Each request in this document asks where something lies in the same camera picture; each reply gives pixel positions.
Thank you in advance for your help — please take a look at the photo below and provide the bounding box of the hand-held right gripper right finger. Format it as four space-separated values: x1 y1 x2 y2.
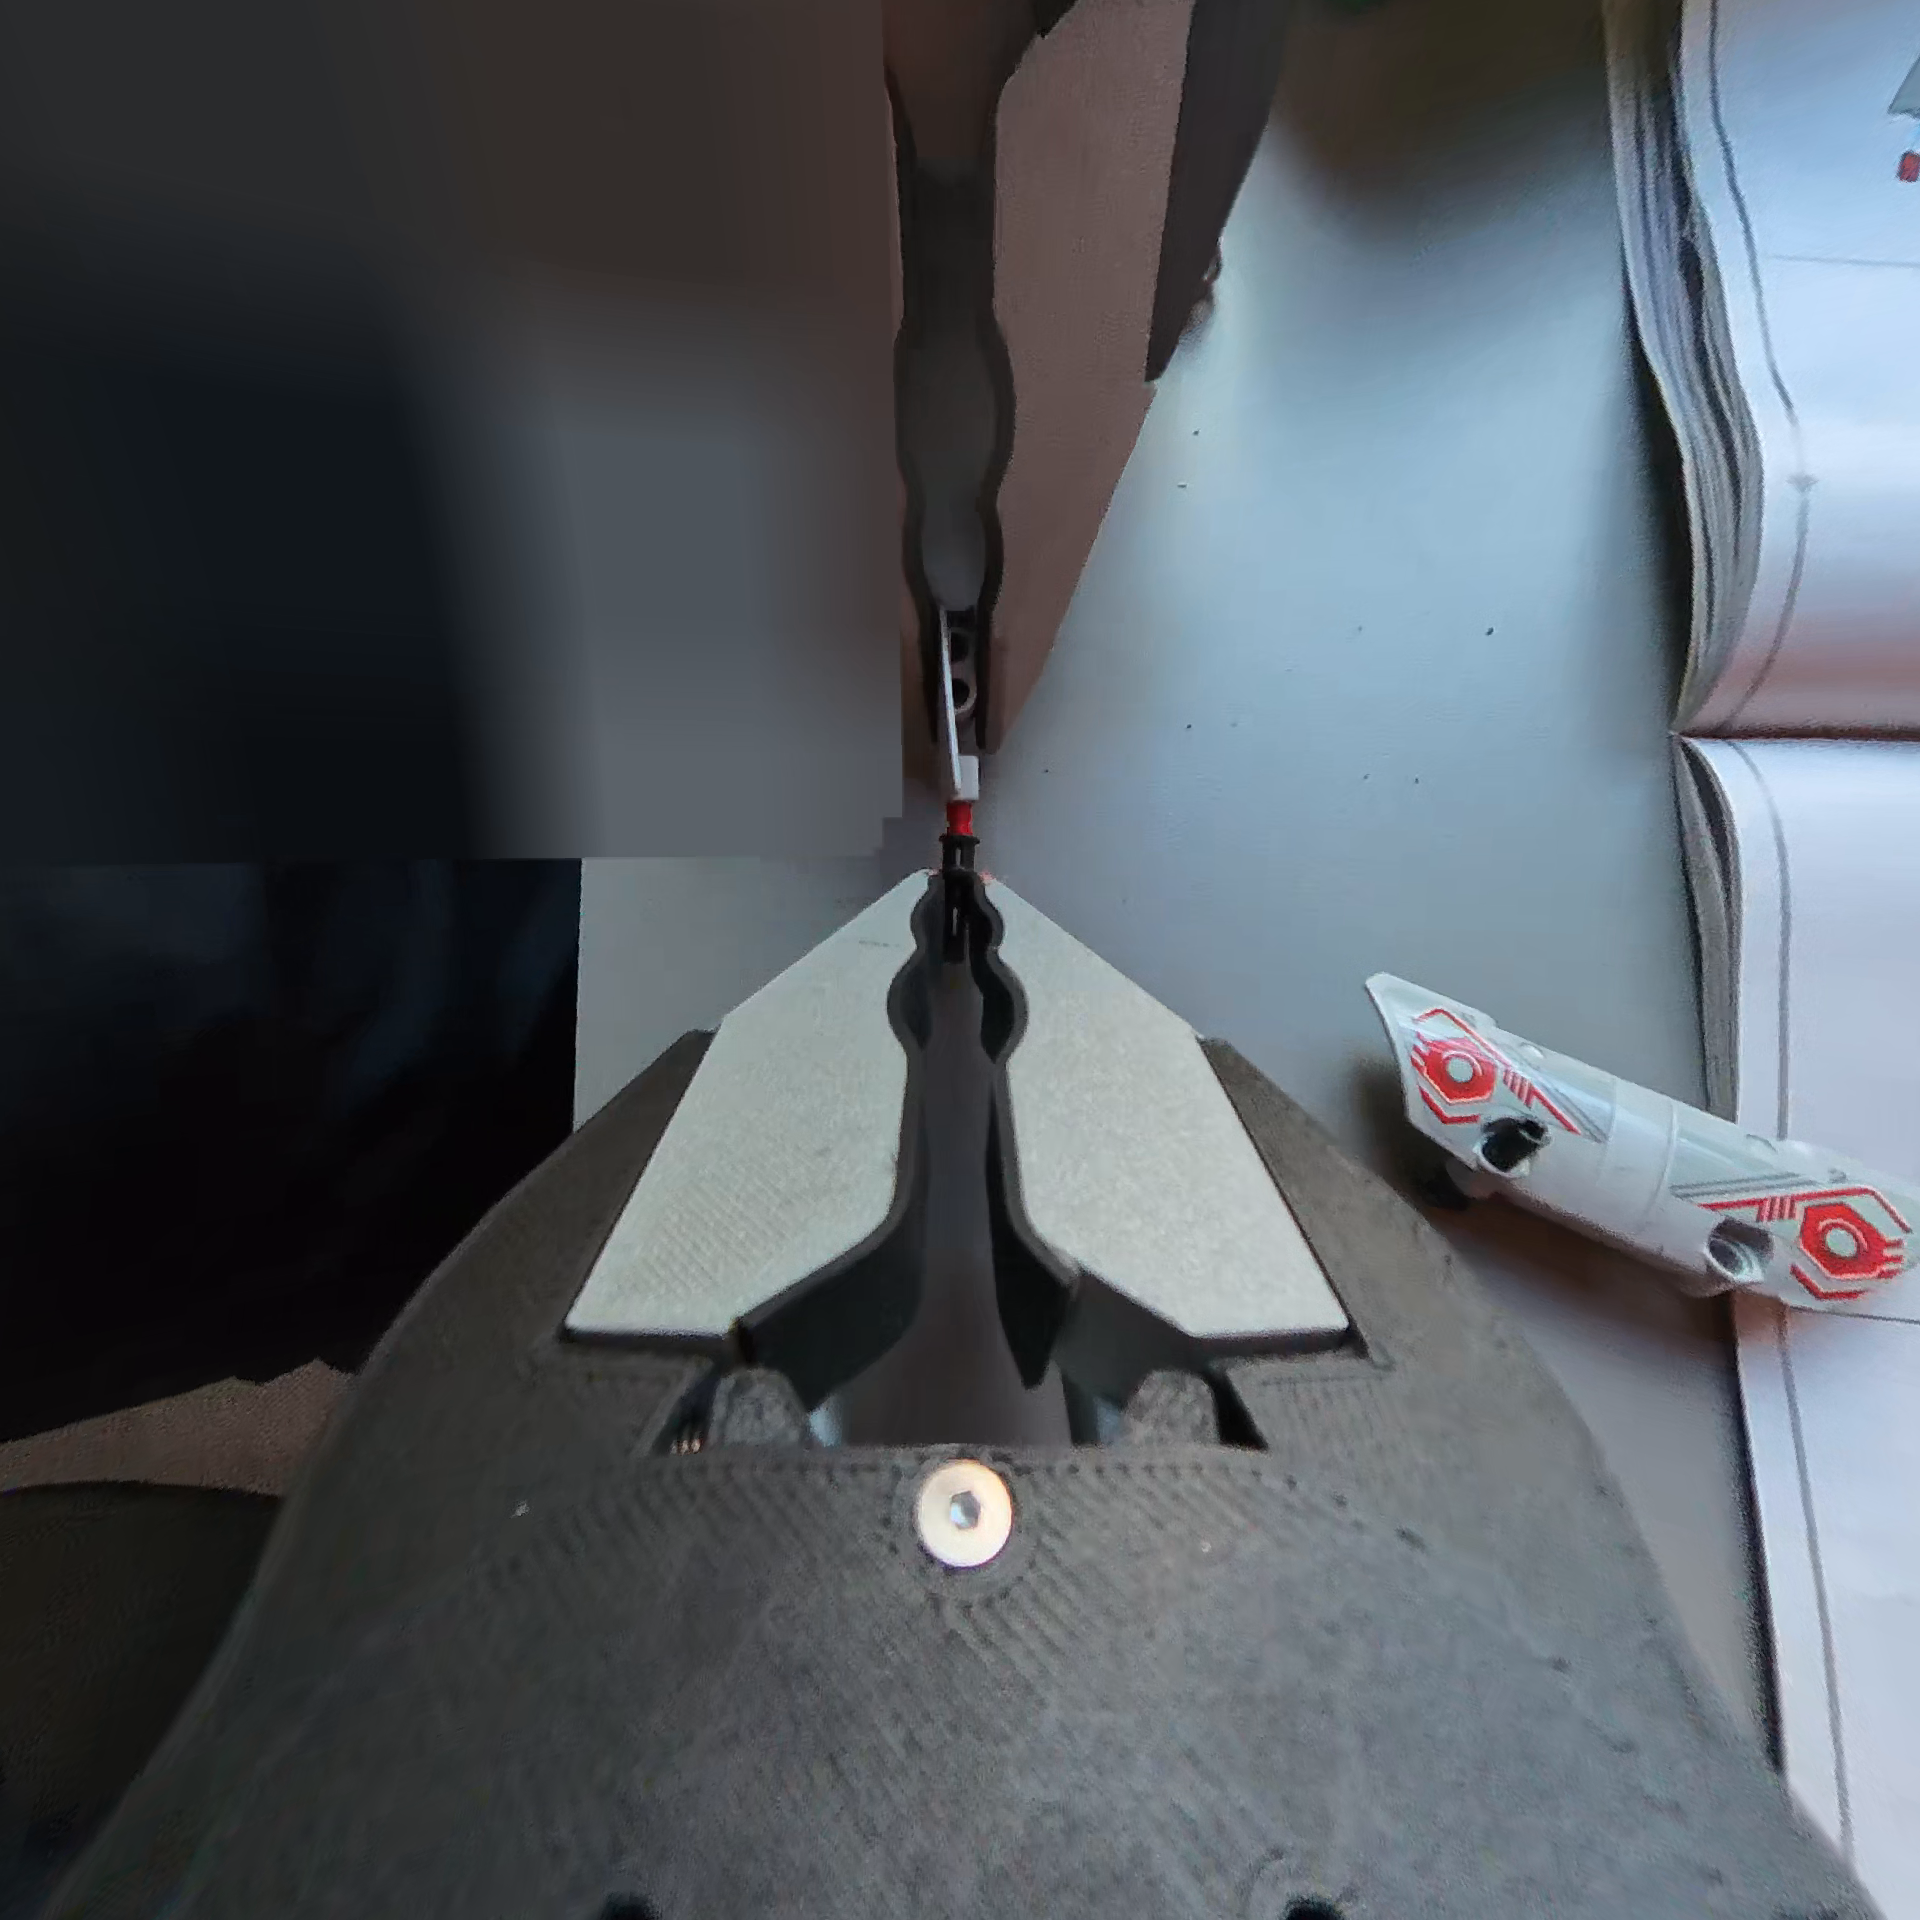
966 873 1356 1449

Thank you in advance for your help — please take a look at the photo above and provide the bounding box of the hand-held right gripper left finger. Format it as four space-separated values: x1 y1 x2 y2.
565 870 950 1415

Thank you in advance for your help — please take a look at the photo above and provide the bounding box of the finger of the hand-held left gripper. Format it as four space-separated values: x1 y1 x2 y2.
972 0 1295 753
884 60 950 752

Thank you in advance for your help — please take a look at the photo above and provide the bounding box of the grey lego beam red pin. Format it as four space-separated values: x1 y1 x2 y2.
936 603 987 839

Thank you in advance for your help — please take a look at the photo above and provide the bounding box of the white lego panel red print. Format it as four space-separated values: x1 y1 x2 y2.
1362 971 1920 1321

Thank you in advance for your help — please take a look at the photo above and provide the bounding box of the lego instruction booklet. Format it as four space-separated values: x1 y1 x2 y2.
1602 0 1920 1877

